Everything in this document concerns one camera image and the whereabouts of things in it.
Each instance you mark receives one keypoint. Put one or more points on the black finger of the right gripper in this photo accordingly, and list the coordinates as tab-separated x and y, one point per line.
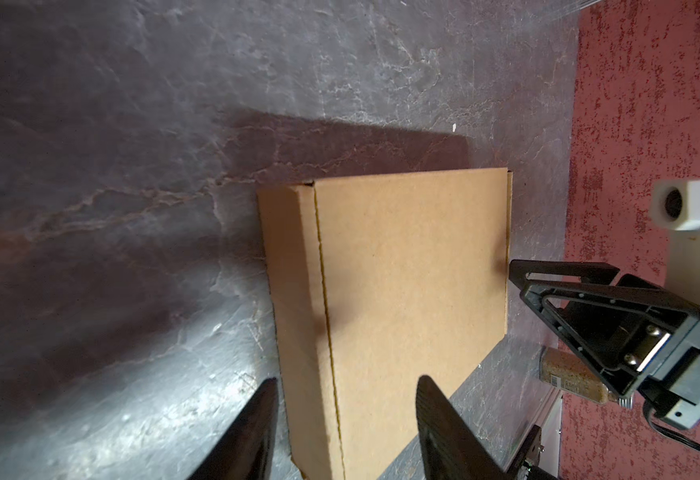
624	329

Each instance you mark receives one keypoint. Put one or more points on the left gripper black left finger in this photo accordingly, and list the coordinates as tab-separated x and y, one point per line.
245	451

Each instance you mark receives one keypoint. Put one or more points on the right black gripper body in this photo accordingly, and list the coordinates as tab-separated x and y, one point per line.
671	378

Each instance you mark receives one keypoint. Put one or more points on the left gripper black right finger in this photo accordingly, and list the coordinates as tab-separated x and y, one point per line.
449	450

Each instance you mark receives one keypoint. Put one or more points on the brown cardboard box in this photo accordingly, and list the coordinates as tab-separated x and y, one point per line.
376	281

